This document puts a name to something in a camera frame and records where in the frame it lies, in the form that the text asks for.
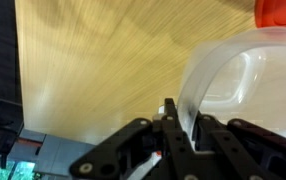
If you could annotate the red square plastic lid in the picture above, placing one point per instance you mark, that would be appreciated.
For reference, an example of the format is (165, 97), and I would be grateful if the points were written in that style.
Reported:
(279, 13)

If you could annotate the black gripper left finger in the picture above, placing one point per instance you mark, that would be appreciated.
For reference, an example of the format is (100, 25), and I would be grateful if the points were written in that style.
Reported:
(169, 143)

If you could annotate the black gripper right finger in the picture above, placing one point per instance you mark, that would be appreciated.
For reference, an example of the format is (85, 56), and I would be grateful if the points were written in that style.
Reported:
(249, 150)

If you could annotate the small glass jar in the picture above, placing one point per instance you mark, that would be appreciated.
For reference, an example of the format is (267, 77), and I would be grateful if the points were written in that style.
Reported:
(196, 76)

